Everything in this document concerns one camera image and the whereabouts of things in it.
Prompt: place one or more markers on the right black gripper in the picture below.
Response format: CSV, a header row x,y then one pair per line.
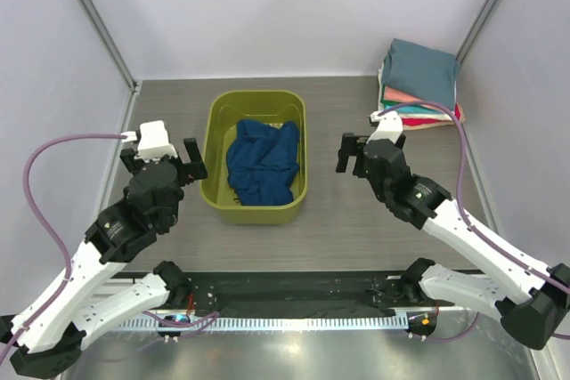
x,y
352,145

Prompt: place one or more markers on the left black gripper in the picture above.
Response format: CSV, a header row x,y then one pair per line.
x,y
196,169

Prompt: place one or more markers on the olive green plastic basket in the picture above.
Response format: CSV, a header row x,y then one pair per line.
x,y
270,107

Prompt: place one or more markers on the blue t shirt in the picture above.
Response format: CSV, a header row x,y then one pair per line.
x,y
262,163

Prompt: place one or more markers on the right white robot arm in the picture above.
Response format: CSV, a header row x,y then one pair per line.
x,y
527,297

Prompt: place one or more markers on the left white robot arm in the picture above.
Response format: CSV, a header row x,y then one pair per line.
x,y
49,336

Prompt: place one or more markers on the red folded t shirt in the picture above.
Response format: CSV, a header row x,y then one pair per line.
x,y
418,122

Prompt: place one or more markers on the teal folded t shirt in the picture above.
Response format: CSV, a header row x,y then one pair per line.
x,y
411,110

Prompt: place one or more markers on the salmon folded t shirt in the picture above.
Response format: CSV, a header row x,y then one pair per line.
x,y
392,95

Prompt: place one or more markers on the grey-blue folded t shirt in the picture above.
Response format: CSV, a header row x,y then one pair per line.
x,y
424,73

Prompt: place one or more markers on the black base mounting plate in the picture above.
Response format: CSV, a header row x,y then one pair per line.
x,y
302,294

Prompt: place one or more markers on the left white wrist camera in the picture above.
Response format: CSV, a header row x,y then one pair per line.
x,y
152,142

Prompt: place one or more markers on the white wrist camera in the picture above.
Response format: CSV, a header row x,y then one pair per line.
x,y
388,126
152,142

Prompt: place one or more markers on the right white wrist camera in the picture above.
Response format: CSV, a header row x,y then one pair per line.
x,y
388,126

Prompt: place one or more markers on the perforated metal cable rail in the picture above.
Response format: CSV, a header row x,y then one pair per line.
x,y
145,324

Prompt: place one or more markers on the left aluminium frame post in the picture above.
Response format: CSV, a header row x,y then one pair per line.
x,y
108,42

